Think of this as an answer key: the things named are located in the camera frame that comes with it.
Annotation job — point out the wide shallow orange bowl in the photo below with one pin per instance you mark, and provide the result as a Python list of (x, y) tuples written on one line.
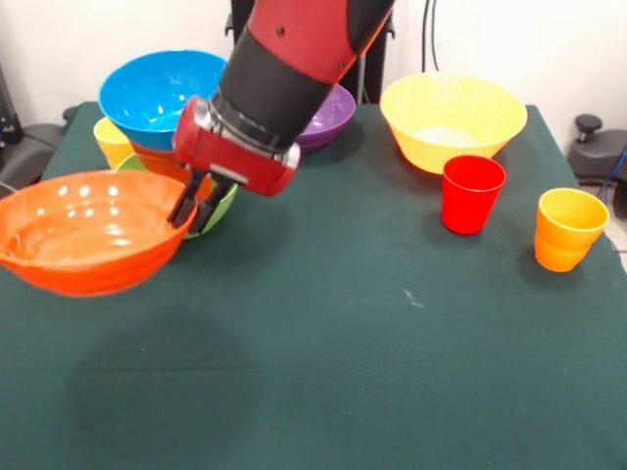
[(88, 254)]

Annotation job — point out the dark green tablecloth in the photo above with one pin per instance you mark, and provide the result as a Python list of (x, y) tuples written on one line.
[(343, 343)]

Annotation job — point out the stepped orange-yellow cup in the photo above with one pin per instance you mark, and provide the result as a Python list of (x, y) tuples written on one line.
[(563, 240)]

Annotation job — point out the blue bowl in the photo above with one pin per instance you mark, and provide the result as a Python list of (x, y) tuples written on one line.
[(142, 93)]

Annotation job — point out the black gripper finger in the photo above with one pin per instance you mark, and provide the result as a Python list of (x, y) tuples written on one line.
[(208, 208), (183, 203)]

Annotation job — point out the green bowl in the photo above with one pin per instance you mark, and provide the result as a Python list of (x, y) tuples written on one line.
[(218, 215)]

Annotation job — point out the red cup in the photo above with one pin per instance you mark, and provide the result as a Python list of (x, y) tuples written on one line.
[(470, 205)]

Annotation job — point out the purple bowl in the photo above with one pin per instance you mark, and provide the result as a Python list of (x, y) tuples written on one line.
[(328, 122)]

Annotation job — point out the small orange bowl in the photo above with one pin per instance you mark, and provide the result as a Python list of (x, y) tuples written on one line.
[(157, 164)]

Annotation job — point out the yellow cup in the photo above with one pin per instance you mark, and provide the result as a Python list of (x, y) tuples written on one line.
[(110, 144)]

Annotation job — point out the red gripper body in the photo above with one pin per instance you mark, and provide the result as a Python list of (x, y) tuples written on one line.
[(230, 156)]

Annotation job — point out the large yellow bowl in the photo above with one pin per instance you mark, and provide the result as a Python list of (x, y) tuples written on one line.
[(450, 112)]

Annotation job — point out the dark grey equipment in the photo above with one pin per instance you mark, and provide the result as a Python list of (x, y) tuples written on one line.
[(6, 112)]

